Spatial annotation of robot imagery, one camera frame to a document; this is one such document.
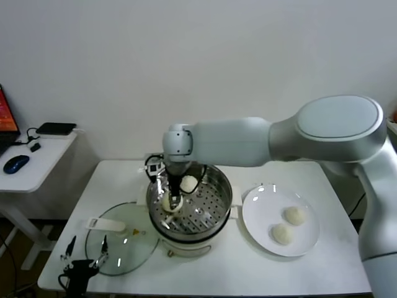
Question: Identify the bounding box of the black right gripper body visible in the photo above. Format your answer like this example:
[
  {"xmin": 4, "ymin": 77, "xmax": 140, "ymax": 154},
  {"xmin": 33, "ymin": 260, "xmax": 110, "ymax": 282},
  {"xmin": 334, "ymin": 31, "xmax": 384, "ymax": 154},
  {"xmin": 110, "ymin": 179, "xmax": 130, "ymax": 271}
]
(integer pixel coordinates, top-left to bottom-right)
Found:
[{"xmin": 167, "ymin": 173, "xmax": 184, "ymax": 196}]

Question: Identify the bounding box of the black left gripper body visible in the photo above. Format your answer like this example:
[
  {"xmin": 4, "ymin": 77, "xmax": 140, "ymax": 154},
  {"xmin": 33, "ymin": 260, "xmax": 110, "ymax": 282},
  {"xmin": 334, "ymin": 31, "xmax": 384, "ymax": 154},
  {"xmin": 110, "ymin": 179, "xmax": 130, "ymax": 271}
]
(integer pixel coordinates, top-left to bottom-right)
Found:
[{"xmin": 66, "ymin": 258, "xmax": 99, "ymax": 282}]

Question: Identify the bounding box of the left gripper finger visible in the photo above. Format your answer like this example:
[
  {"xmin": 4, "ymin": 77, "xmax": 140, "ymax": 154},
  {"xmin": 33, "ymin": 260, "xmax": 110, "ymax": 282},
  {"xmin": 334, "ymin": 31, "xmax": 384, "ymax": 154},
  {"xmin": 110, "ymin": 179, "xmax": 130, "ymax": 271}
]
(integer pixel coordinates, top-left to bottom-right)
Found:
[
  {"xmin": 60, "ymin": 235, "xmax": 78, "ymax": 271},
  {"xmin": 89, "ymin": 234, "xmax": 109, "ymax": 268}
]

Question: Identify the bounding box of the white steamed baozi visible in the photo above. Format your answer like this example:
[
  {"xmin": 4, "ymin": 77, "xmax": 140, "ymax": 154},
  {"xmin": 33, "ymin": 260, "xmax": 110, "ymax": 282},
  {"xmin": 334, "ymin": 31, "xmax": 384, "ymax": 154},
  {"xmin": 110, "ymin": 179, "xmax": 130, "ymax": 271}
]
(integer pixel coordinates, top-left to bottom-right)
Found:
[
  {"xmin": 272, "ymin": 223, "xmax": 295, "ymax": 246},
  {"xmin": 284, "ymin": 206, "xmax": 307, "ymax": 225},
  {"xmin": 180, "ymin": 175, "xmax": 199, "ymax": 194},
  {"xmin": 161, "ymin": 191, "xmax": 184, "ymax": 215}
]

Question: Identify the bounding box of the stainless steel steamer basket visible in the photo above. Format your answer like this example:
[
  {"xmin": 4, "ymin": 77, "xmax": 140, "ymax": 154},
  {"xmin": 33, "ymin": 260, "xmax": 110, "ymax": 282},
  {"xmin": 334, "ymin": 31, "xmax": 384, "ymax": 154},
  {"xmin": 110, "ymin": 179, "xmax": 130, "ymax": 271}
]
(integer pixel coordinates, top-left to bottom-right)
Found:
[{"xmin": 136, "ymin": 163, "xmax": 243, "ymax": 242}]

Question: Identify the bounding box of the round glass pot lid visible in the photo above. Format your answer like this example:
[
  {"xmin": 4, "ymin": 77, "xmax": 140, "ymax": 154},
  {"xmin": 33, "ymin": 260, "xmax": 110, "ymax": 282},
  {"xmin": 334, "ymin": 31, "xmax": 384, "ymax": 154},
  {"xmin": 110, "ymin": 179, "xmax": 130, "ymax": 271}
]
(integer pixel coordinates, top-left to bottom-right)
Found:
[{"xmin": 85, "ymin": 201, "xmax": 161, "ymax": 276}]

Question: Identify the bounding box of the white electric pot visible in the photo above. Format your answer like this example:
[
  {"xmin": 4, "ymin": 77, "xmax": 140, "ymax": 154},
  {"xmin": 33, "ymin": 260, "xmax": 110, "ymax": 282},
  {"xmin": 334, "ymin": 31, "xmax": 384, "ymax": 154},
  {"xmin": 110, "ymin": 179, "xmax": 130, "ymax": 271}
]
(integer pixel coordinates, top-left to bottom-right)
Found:
[{"xmin": 148, "ymin": 204, "xmax": 240, "ymax": 259}]

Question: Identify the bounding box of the white round plate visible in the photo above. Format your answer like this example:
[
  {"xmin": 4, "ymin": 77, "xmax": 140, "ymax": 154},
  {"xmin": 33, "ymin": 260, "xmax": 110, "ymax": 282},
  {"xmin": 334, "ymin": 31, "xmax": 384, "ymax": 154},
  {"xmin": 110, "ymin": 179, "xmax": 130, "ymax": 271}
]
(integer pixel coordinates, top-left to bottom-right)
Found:
[{"xmin": 241, "ymin": 184, "xmax": 321, "ymax": 258}]

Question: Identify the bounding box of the white side desk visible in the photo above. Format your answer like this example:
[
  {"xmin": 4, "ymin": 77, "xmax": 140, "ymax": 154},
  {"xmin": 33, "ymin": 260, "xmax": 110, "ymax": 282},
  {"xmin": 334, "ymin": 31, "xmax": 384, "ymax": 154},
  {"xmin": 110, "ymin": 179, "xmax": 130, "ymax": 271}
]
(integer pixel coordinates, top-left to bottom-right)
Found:
[{"xmin": 0, "ymin": 132, "xmax": 79, "ymax": 271}]

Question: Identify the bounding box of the blue computer mouse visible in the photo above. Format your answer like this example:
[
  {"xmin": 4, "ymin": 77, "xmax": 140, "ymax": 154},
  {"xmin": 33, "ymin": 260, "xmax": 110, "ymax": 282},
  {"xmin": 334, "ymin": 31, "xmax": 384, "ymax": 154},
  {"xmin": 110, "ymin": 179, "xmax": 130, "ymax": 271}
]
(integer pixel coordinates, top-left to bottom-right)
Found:
[{"xmin": 3, "ymin": 155, "xmax": 31, "ymax": 175}]

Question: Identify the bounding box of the black flat hard drive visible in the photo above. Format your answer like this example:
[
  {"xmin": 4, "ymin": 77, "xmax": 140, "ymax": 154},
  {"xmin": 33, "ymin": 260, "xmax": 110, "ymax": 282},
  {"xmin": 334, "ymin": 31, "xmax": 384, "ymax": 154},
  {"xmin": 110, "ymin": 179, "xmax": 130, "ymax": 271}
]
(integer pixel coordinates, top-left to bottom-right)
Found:
[{"xmin": 36, "ymin": 122, "xmax": 78, "ymax": 137}]

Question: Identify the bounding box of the black laptop red screen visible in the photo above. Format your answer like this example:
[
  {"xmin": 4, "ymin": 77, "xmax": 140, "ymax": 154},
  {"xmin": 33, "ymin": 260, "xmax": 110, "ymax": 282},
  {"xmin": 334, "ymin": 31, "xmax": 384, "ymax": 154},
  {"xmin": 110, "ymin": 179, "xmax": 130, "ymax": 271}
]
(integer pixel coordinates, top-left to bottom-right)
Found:
[{"xmin": 0, "ymin": 83, "xmax": 22, "ymax": 156}]

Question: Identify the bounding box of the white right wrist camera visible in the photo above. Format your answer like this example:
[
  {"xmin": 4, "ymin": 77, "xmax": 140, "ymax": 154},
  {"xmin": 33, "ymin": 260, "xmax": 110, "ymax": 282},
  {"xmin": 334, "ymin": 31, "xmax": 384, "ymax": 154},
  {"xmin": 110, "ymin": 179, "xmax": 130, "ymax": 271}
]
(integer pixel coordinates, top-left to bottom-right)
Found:
[{"xmin": 145, "ymin": 163, "xmax": 165, "ymax": 178}]

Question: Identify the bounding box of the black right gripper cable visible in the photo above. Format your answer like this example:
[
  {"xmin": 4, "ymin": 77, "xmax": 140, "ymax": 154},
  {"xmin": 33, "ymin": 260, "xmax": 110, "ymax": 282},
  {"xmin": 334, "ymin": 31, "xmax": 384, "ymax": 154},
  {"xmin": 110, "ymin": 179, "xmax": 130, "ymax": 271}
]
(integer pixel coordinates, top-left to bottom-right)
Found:
[{"xmin": 145, "ymin": 154, "xmax": 208, "ymax": 184}]

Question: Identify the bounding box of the black floor cable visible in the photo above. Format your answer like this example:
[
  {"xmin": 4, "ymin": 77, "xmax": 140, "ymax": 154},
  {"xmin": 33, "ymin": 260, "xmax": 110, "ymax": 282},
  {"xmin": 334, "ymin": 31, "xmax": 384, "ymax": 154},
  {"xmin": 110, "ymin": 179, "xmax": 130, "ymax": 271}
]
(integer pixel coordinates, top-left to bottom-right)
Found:
[{"xmin": 0, "ymin": 235, "xmax": 35, "ymax": 296}]

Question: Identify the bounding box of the black cable with adapter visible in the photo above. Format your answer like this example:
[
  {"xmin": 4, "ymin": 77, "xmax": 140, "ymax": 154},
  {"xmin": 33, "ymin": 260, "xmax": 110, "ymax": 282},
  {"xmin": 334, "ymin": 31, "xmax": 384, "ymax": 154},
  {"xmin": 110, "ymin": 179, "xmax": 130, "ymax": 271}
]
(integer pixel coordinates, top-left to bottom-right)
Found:
[{"xmin": 14, "ymin": 127, "xmax": 43, "ymax": 153}]

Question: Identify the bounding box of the black wall power cable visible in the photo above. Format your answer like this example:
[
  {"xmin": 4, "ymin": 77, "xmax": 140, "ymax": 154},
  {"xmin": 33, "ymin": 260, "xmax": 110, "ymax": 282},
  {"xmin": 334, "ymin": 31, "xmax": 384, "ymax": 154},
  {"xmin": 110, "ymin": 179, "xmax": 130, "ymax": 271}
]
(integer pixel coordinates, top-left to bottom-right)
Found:
[{"xmin": 349, "ymin": 192, "xmax": 367, "ymax": 218}]

